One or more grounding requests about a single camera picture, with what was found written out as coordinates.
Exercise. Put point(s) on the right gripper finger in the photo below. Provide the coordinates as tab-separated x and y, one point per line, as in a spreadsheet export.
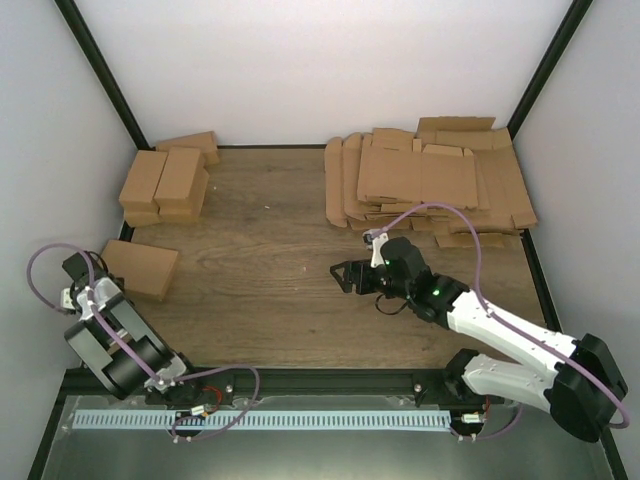
348	265
344	278

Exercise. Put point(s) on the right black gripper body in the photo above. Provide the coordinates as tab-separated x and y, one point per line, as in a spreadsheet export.
367	285

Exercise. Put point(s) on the brown cardboard box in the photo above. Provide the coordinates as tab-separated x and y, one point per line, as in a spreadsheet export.
147	271

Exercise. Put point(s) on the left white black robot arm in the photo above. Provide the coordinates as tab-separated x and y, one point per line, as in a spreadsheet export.
111	338

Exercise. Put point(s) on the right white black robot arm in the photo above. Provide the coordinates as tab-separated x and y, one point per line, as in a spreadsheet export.
576	381

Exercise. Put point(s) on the folded box bottom right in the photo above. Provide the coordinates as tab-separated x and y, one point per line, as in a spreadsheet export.
190	213

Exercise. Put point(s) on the folded box at back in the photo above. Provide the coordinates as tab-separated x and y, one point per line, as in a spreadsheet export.
205	142

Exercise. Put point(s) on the folded box top right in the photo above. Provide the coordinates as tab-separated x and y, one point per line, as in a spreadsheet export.
182	168

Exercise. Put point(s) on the folded box bottom left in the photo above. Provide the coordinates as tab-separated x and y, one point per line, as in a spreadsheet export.
136	219

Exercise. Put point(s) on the folded box top left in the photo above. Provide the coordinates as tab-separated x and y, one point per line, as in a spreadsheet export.
142	180

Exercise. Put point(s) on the top flat cardboard sheet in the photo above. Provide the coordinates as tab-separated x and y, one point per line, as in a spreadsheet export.
436	173

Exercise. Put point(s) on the stack of flat cardboard sheets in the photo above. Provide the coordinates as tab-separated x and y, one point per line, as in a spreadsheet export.
504	204

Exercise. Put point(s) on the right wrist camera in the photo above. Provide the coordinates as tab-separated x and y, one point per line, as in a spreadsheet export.
374	239

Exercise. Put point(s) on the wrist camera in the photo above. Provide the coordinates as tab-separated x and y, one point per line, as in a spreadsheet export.
374	239
66	302

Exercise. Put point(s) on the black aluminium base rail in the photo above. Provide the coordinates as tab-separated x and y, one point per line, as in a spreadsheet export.
422	386

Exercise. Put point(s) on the light blue slotted cable duct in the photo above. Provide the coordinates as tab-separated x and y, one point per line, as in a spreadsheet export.
403	420

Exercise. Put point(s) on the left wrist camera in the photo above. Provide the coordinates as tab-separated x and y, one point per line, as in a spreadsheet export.
66	302

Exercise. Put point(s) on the right black frame post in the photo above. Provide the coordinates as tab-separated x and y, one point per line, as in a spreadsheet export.
561	39

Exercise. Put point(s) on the black frame post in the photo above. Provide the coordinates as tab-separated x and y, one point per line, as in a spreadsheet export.
91	50
561	39

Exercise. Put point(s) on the left black frame post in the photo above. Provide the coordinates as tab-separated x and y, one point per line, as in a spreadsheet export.
91	50

